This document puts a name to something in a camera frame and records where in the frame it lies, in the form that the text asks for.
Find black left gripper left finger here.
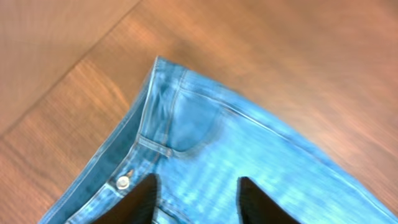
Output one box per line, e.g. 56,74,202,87
93,174,159,224

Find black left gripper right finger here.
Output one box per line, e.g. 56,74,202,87
237,177,299,224

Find light blue denim jeans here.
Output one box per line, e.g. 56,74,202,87
42,57,397,223

